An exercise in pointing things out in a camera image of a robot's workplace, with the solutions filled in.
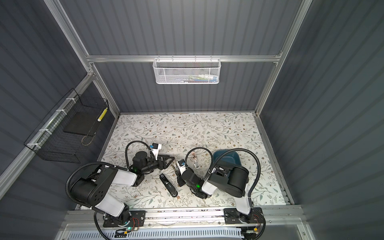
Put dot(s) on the black pad in basket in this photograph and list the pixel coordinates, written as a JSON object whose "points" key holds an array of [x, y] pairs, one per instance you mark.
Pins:
{"points": [[84, 124]]}

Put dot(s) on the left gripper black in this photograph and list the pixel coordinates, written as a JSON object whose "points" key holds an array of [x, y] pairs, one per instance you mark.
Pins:
{"points": [[163, 165]]}

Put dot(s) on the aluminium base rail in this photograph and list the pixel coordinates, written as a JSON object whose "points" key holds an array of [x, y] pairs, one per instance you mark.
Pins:
{"points": [[193, 218]]}

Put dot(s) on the aluminium corner post left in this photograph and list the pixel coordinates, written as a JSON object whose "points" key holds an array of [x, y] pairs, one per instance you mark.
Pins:
{"points": [[68, 29]]}

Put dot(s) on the pink mini stapler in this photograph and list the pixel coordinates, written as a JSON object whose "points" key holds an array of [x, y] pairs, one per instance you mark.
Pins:
{"points": [[195, 160]]}

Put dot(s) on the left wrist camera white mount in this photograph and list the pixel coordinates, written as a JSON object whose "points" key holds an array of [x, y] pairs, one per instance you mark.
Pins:
{"points": [[155, 148]]}

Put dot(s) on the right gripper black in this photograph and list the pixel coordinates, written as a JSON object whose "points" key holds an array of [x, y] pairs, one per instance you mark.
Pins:
{"points": [[180, 179]]}

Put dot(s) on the pens in white basket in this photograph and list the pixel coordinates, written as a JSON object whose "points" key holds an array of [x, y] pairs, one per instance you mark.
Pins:
{"points": [[205, 78]]}

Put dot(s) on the yellow marker in basket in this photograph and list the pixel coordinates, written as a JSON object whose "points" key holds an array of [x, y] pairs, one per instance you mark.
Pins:
{"points": [[102, 115]]}

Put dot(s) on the beige mini stapler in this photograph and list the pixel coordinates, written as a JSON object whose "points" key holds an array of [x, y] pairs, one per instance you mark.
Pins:
{"points": [[175, 168]]}

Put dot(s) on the black wire basket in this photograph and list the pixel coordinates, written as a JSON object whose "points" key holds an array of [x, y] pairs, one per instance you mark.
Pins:
{"points": [[68, 134]]}

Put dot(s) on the aluminium corner post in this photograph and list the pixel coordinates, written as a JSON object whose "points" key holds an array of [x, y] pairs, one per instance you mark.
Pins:
{"points": [[68, 29], [288, 43]]}

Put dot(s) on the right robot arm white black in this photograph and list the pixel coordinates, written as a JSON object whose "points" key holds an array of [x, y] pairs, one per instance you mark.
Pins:
{"points": [[232, 180]]}

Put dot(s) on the teal plastic tray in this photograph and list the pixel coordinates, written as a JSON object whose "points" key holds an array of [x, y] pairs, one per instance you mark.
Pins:
{"points": [[228, 161]]}

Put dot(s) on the black long stapler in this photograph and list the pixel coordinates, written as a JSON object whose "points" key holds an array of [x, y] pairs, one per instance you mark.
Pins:
{"points": [[169, 186]]}

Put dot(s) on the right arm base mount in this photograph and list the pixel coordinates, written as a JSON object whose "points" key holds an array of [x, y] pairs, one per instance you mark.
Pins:
{"points": [[256, 216]]}

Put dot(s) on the white wire mesh basket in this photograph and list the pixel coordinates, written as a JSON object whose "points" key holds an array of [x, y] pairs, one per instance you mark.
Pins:
{"points": [[166, 72]]}

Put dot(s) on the aluminium corner post right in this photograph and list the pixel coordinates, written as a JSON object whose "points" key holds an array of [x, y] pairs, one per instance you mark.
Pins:
{"points": [[288, 43]]}

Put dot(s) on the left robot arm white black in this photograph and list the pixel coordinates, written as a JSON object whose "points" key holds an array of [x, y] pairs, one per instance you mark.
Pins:
{"points": [[89, 185]]}

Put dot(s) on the white slotted cable duct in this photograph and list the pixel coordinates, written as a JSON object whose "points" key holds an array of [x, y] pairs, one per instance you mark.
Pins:
{"points": [[174, 234]]}

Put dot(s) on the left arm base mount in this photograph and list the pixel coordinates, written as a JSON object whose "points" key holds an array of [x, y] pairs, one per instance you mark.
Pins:
{"points": [[132, 219]]}

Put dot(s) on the aluminium horizontal back rail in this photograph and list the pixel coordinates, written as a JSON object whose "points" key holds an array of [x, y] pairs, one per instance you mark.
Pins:
{"points": [[173, 58]]}

